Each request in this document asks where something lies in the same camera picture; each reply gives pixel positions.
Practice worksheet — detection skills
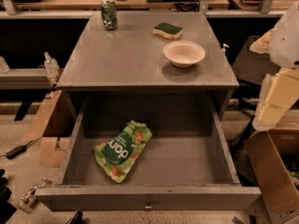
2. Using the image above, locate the clear sanitizer bottle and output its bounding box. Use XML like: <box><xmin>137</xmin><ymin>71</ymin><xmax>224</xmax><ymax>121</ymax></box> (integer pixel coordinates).
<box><xmin>44</xmin><ymin>52</ymin><xmax>60</xmax><ymax>76</ymax></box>

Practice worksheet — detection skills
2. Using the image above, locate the white paper bowl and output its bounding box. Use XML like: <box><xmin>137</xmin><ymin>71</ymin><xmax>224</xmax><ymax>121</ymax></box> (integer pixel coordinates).
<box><xmin>164</xmin><ymin>40</ymin><xmax>206</xmax><ymax>68</ymax></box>

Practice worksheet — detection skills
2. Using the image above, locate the grey cabinet counter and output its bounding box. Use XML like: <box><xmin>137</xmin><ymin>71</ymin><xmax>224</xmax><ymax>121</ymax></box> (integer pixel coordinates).
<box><xmin>58</xmin><ymin>10</ymin><xmax>238</xmax><ymax>114</ymax></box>

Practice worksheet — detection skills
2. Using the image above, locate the white pump dispenser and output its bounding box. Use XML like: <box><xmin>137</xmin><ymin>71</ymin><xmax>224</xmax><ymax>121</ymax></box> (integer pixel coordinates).
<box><xmin>221</xmin><ymin>43</ymin><xmax>230</xmax><ymax>54</ymax></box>

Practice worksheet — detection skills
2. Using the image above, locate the black power adapter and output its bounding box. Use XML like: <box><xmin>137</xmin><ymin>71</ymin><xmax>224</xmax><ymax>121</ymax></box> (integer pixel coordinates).
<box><xmin>6</xmin><ymin>145</ymin><xmax>26</xmax><ymax>160</ymax></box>

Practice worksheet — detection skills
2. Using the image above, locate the grey open top drawer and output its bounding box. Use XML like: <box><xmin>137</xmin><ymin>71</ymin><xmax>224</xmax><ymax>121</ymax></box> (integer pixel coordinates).
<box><xmin>37</xmin><ymin>92</ymin><xmax>261</xmax><ymax>211</ymax></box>

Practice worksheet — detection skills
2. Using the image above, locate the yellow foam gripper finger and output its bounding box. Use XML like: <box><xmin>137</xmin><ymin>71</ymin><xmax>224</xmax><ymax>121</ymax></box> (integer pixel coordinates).
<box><xmin>249</xmin><ymin>30</ymin><xmax>272</xmax><ymax>54</ymax></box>
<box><xmin>252</xmin><ymin>68</ymin><xmax>299</xmax><ymax>131</ymax></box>

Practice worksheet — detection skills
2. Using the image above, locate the green soda can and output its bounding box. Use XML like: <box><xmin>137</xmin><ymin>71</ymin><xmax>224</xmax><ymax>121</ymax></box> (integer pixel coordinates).
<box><xmin>101</xmin><ymin>0</ymin><xmax>118</xmax><ymax>30</ymax></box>

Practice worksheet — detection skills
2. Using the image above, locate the green rice chip bag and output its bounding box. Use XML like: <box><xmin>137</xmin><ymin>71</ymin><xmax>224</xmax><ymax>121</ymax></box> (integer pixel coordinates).
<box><xmin>94</xmin><ymin>120</ymin><xmax>152</xmax><ymax>183</ymax></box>

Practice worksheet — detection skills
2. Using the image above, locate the green yellow sponge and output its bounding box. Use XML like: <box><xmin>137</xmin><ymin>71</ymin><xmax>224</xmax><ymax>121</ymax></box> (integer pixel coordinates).
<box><xmin>152</xmin><ymin>22</ymin><xmax>183</xmax><ymax>40</ymax></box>

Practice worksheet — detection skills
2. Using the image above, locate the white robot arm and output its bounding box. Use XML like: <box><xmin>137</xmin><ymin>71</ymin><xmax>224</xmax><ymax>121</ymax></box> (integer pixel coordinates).
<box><xmin>249</xmin><ymin>2</ymin><xmax>299</xmax><ymax>131</ymax></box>

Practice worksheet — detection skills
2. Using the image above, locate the small plastic bottle floor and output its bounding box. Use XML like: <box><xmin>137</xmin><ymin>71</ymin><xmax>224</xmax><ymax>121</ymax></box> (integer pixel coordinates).
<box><xmin>17</xmin><ymin>178</ymin><xmax>51</xmax><ymax>214</ymax></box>

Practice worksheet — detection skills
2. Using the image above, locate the cardboard pieces left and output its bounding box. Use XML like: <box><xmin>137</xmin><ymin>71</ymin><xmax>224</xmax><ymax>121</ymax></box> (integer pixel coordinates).
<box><xmin>22</xmin><ymin>91</ymin><xmax>74</xmax><ymax>167</ymax></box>

